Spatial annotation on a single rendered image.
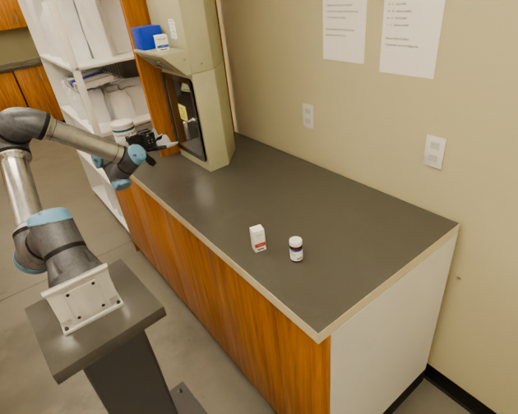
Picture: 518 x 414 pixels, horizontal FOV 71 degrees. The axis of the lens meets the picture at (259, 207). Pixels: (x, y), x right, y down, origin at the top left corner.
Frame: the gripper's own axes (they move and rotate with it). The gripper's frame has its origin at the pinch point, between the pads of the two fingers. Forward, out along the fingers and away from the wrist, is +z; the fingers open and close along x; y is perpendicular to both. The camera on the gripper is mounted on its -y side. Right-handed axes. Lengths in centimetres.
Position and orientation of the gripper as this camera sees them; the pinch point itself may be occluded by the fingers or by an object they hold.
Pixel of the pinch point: (171, 139)
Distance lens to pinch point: 176.3
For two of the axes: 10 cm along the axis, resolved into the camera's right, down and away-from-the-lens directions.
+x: -6.1, -3.7, 7.0
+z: 7.9, -3.9, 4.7
